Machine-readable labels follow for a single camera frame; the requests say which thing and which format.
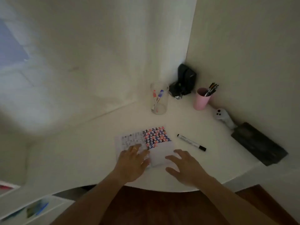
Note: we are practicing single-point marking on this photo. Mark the red marker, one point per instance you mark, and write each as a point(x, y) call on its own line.
point(154, 94)

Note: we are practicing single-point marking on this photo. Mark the blue marker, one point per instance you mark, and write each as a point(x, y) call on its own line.
point(160, 93)

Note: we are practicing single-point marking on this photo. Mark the pink cup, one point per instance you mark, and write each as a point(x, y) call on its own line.
point(200, 101)

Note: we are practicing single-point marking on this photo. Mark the black flat case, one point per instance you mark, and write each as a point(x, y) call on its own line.
point(257, 144)

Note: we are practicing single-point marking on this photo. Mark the colourful book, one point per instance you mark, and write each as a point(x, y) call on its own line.
point(35, 208)

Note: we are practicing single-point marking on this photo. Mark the person's left hand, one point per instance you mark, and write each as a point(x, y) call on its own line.
point(131, 166)

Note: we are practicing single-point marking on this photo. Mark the person's right hand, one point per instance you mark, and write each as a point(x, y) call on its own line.
point(189, 171)

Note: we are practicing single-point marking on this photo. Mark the person's left forearm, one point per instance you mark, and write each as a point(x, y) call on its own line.
point(93, 203)

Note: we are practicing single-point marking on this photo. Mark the clear plastic jar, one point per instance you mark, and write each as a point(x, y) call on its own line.
point(165, 100)

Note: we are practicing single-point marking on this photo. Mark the white black-tipped marker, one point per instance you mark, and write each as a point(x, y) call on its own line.
point(189, 141)

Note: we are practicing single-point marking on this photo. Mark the person's right forearm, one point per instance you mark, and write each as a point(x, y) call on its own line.
point(229, 203)

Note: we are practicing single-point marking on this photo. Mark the white handheld controller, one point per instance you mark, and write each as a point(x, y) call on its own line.
point(222, 114)

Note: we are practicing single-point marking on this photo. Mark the lined notebook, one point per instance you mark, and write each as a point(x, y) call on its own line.
point(157, 138)

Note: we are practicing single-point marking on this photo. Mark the bunch of black pens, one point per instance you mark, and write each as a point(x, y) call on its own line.
point(211, 90)

